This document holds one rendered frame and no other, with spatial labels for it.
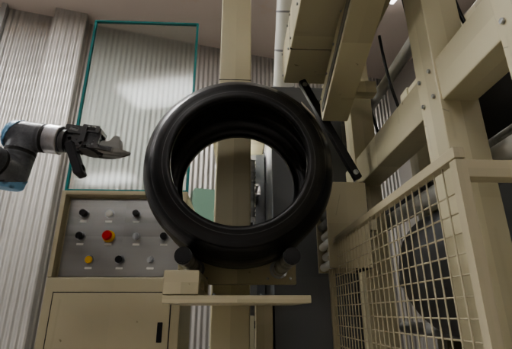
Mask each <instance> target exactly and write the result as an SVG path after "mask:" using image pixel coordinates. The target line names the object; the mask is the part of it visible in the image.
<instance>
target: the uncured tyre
mask: <svg viewBox="0 0 512 349"><path fill-rule="evenodd" d="M231 138H246V139H253V140H256V141H258V142H262V143H263V144H265V145H266V146H269V147H270V148H272V150H274V151H275V152H276V153H277V154H278V155H279V156H280V157H281V158H282V159H283V160H284V162H285V163H286V165H287V167H288V169H289V170H290V174H291V176H292V179H293V202H292V203H291V204H290V205H289V206H288V207H287V208H286V209H285V210H284V211H283V212H282V213H280V214H279V215H277V216H275V217H274V218H272V219H269V220H268V221H265V222H262V223H258V224H255V225H251V226H227V225H223V224H219V223H215V222H213V221H210V220H208V219H206V218H204V217H202V216H201V215H199V214H198V213H196V212H195V211H193V210H192V209H191V208H190V207H189V206H188V205H187V204H186V203H185V202H184V199H183V183H184V177H185V175H186V172H187V170H188V168H189V166H190V164H191V162H192V161H193V160H194V159H195V157H196V156H197V155H198V154H199V153H200V152H201V151H203V150H204V149H205V148H206V147H208V146H210V145H212V144H214V143H215V142H218V141H221V140H224V139H231ZM332 182H333V166H332V160H331V152H330V149H329V145H328V142H327V139H326V138H325V134H324V133H323V131H322V128H321V127H320V126H319V125H318V123H317V121H316V120H315V118H314V117H313V116H312V115H311V114H310V113H309V112H308V111H307V110H306V109H305V108H304V107H303V106H302V105H301V104H300V103H299V102H298V101H296V100H295V99H293V98H291V97H290V96H289V95H287V94H285V93H283V92H282V91H278V90H277V89H275V88H271V87H268V86H266V85H261V84H257V83H252V82H224V83H219V84H215V85H210V86H207V87H205V88H201V89H199V90H197V91H195V92H193V93H191V94H189V95H188V96H186V97H184V98H182V99H181V100H179V102H178V103H176V104H175V105H174V106H173V107H171V108H170V109H169V110H168V111H167V113H166V114H165V115H164V116H163V117H162V119H160V121H159V122H158V124H157V126H156V127H155V129H154V131H153V132H152V135H151V137H150V139H149V143H148V145H147V148H146V153H145V158H144V163H143V184H144V189H145V193H146V199H147V201H148V204H149V207H150V209H151V211H152V213H153V215H154V217H155V218H156V220H157V221H158V223H159V225H160V226H161V227H162V228H163V229H164V230H165V232H166V233H167V234H168V235H169V236H170V237H171V239H172V240H173V241H174V242H175V243H176V244H177V245H178V246H179V247H186V248H189V249H190V250H191V252H192V253H193V254H194V256H195V258H196V259H197V260H199V261H202V262H203V263H206V264H210V265H212V266H215V267H221V268H227V269H249V268H254V267H260V266H263V265H266V264H269V263H271V262H274V261H276V260H278V259H279V257H280V256H281V255H282V253H284V252H285V251H286V250H287V249H288V248H295V247H296V246H297V245H298V244H299V243H300V242H301V241H302V240H303V239H304V238H305V237H306V236H307V235H308V234H309V233H310V232H311V231H312V230H313V229H314V227H315V226H316V224H317V223H318V221H319V220H320V219H321V217H322V214H323V213H324V211H325V208H326V206H327V204H328V201H329V198H330V195H331V188H332Z"/></svg>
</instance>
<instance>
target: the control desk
mask: <svg viewBox="0 0 512 349"><path fill-rule="evenodd" d="M178 248H180V247H179V246H178V245H177V244H176V243H175V242H174V241H173V240H172V239H171V237H170V236H169V235H168V234H167V233H166V232H165V230H164V229H163V228H162V227H161V226H160V225H159V223H158V221H157V220H156V218H155V217H154V215H153V213H152V211H151V209H150V207H149V204H148V201H147V199H146V193H145V191H62V197H61V201H60V206H59V214H58V218H57V223H56V231H55V235H54V240H53V247H52V251H51V256H50V264H49V268H48V273H47V279H46V286H45V291H44V296H43V304H42V308H41V313H40V320H39V325H38V329H37V337H36V341H35V346H34V349H188V344H189V329H190V306H178V305H172V304H165V303H162V296H163V294H162V289H163V279H164V271H165V270H177V269H178V263H177V262H176V260H175V259H174V253H175V251H176V250H177V249H178Z"/></svg>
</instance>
